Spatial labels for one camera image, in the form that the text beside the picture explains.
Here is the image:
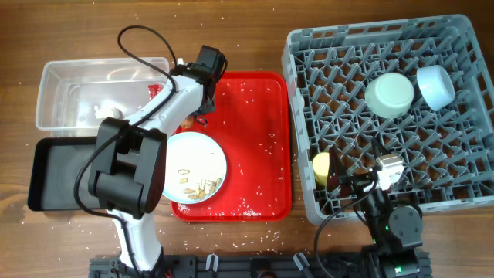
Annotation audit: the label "yellow plastic cup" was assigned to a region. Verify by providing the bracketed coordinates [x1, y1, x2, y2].
[312, 152, 330, 186]

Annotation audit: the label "white tissue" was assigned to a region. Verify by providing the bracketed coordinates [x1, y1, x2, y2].
[94, 107, 122, 119]

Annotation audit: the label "small light blue bowl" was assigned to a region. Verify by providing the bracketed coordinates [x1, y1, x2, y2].
[416, 65, 455, 111]

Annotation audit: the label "light green bowl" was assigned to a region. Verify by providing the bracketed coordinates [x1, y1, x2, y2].
[364, 73, 414, 119]

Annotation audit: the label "light blue plate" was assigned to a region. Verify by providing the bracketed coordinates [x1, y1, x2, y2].
[162, 132, 227, 205]

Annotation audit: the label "red snack wrapper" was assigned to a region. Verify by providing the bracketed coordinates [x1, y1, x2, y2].
[148, 84, 161, 100]

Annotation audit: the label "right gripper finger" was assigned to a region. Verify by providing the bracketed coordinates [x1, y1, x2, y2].
[327, 185, 350, 197]
[328, 146, 347, 181]

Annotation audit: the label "brown chicken bone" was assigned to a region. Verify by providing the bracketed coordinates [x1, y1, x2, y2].
[181, 116, 194, 129]

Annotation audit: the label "grey dishwasher rack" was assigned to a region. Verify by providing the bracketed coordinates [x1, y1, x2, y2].
[282, 15, 493, 225]

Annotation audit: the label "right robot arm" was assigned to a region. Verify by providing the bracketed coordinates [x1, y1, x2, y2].
[327, 145, 423, 277]

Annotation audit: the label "black plastic bin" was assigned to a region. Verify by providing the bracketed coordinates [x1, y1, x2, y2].
[27, 137, 143, 212]

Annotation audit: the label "rice and peanuts leftovers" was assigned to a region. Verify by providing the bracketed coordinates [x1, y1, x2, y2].
[178, 168, 223, 201]

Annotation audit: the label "clear plastic bin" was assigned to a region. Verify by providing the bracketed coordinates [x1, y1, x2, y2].
[36, 58, 167, 137]

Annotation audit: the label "red plastic tray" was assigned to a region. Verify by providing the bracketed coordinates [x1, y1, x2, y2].
[171, 71, 292, 222]

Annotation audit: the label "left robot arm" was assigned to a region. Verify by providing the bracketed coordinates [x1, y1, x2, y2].
[75, 46, 228, 277]

